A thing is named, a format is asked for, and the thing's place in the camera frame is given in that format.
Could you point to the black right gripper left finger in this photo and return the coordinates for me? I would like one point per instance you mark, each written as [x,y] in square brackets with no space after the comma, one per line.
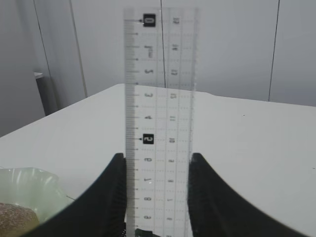
[98,212]

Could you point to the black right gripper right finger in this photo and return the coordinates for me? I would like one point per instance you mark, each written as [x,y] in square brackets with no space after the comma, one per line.
[271,202]

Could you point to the sugared bread roll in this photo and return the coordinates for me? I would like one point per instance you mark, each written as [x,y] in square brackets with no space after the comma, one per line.
[16,220]

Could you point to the clear plastic ruler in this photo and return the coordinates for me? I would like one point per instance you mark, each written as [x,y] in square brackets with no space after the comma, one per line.
[160,46]

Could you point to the pale green wavy plate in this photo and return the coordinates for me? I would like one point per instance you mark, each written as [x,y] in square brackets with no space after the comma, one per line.
[35,189]

